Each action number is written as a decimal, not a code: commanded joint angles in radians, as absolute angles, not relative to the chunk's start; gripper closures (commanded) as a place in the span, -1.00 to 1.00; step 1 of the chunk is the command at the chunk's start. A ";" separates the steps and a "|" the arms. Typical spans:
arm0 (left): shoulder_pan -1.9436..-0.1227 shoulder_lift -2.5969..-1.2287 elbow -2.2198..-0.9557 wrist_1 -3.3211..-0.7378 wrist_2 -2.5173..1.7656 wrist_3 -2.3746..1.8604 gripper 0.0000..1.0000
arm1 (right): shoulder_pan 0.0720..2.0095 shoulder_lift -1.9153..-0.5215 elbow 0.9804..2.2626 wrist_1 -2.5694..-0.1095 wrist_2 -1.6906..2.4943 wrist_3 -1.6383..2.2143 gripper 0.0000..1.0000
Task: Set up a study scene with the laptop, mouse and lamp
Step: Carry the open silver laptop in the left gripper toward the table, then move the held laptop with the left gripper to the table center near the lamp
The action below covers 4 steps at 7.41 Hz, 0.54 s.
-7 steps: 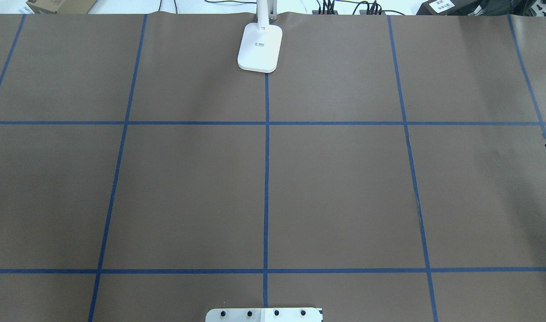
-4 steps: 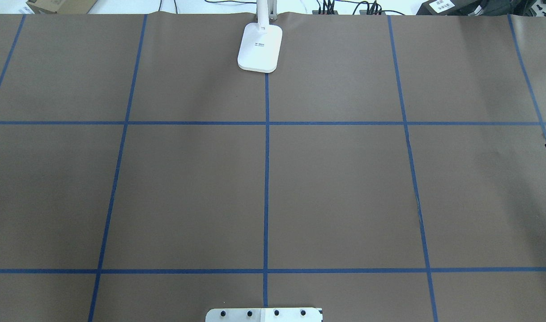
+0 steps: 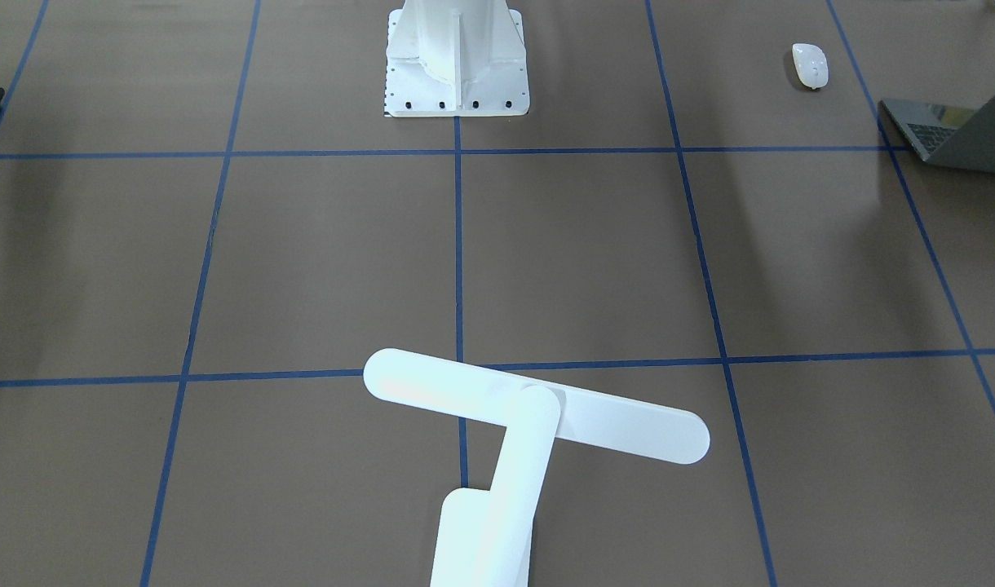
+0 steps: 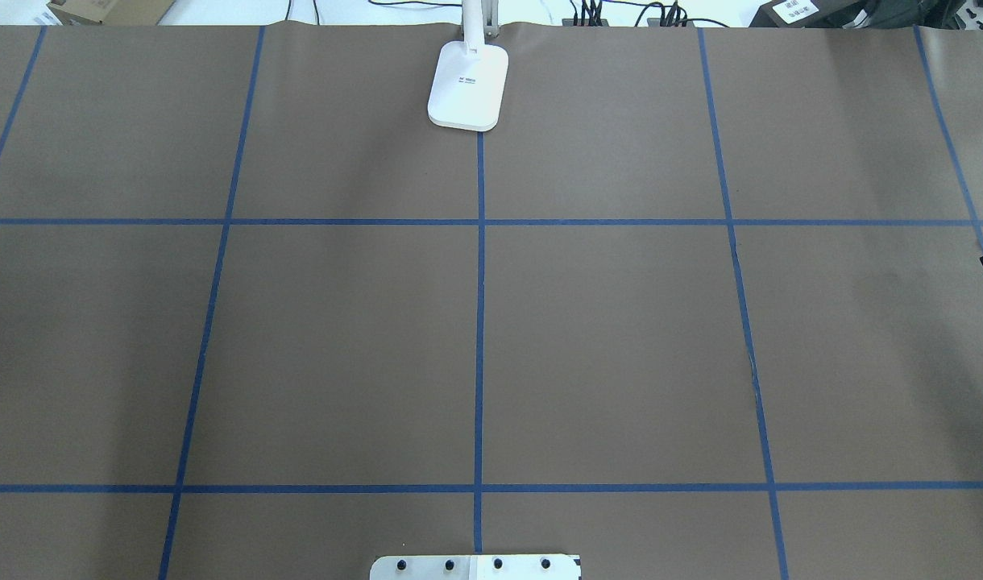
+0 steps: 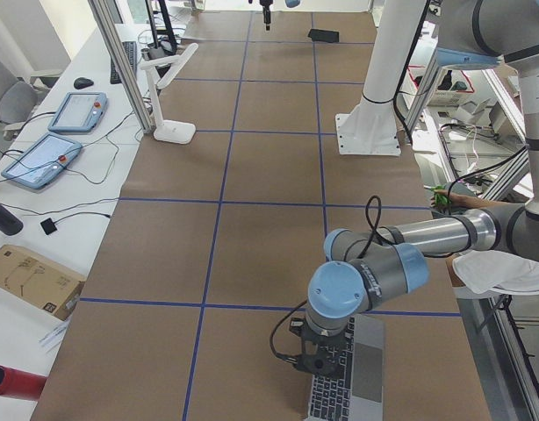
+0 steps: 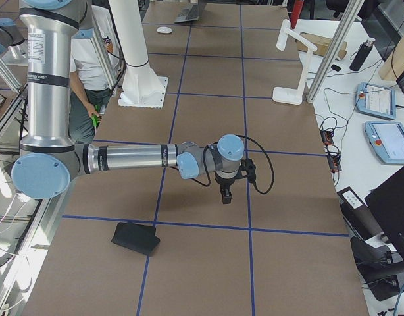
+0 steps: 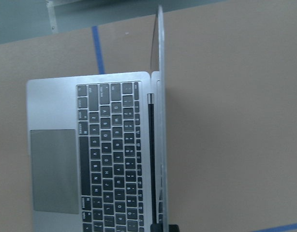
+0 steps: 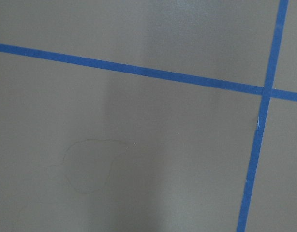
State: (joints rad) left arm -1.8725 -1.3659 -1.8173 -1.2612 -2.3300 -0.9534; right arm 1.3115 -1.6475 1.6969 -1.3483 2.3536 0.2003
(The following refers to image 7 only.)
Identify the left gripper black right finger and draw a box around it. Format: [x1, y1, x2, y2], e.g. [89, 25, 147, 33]
[168, 224, 179, 232]

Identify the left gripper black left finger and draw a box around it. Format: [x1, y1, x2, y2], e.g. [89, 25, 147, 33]
[150, 223, 161, 232]

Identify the grey laptop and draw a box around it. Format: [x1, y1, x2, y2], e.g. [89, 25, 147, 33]
[26, 7, 169, 232]

